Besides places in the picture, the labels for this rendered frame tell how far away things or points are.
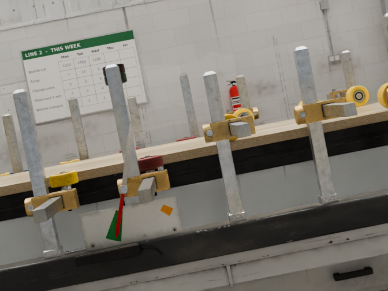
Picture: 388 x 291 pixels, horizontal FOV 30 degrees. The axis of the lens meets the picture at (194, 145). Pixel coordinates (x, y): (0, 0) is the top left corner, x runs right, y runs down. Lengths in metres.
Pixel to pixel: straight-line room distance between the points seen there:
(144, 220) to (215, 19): 7.33
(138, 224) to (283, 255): 0.40
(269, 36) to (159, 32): 1.38
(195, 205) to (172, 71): 6.98
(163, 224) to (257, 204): 0.36
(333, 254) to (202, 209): 0.41
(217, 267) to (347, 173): 0.50
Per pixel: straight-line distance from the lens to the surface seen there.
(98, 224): 1.94
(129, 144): 1.86
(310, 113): 1.94
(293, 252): 2.00
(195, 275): 1.99
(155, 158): 2.01
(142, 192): 1.64
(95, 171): 2.14
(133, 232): 1.94
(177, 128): 9.07
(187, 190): 2.14
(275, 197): 2.16
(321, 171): 1.96
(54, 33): 9.24
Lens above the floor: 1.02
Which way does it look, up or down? 3 degrees down
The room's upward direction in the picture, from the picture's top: 11 degrees counter-clockwise
